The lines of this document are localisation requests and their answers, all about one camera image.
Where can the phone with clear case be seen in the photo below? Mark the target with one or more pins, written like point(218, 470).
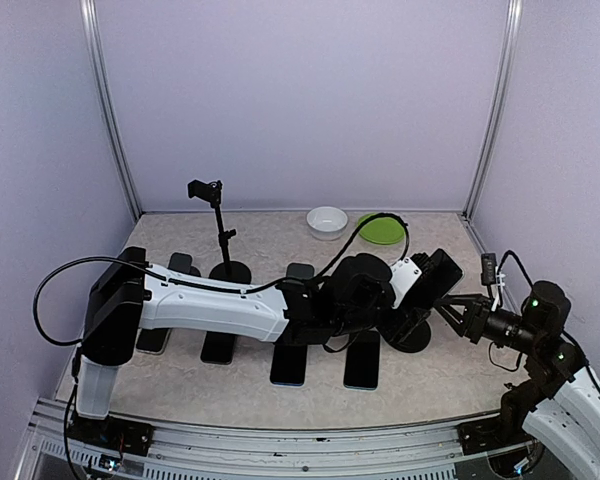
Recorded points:
point(152, 341)

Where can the purple edged black phone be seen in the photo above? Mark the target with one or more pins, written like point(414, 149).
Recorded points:
point(218, 348)

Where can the aluminium frame post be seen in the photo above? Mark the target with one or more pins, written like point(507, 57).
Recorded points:
point(505, 67)
point(98, 64)

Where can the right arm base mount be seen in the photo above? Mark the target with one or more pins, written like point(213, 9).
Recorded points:
point(488, 434)

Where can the blue edged black phone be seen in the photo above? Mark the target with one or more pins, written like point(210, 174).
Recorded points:
point(288, 365)

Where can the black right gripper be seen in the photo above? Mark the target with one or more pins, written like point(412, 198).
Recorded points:
point(477, 313)

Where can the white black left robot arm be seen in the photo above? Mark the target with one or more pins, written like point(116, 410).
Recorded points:
point(363, 292)

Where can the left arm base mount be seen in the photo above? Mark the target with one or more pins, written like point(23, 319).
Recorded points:
point(112, 433)

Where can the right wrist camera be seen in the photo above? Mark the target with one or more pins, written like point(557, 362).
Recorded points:
point(492, 279)

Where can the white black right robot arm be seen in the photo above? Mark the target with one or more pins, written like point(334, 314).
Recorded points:
point(559, 403)

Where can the right aluminium frame post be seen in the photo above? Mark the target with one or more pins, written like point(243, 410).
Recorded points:
point(505, 67)

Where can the short black pole phone stand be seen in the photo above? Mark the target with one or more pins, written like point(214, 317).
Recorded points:
point(416, 341)

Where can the aluminium front rail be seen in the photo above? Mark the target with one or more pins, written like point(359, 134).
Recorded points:
point(176, 450)

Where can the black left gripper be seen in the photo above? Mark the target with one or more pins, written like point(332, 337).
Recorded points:
point(415, 318)

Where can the left aluminium frame post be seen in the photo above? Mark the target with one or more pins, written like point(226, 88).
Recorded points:
point(98, 64)

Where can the green plate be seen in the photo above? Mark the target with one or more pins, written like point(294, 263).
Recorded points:
point(383, 231)

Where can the small dark grey phone stand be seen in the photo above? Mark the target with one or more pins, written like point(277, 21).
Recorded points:
point(183, 263)

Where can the white ceramic bowl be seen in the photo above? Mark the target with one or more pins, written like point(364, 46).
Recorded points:
point(327, 223)

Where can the dark round base phone stand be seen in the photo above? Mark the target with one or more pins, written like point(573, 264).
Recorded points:
point(300, 271)

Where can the tall black pole phone stand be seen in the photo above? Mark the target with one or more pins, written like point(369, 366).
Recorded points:
point(228, 270)

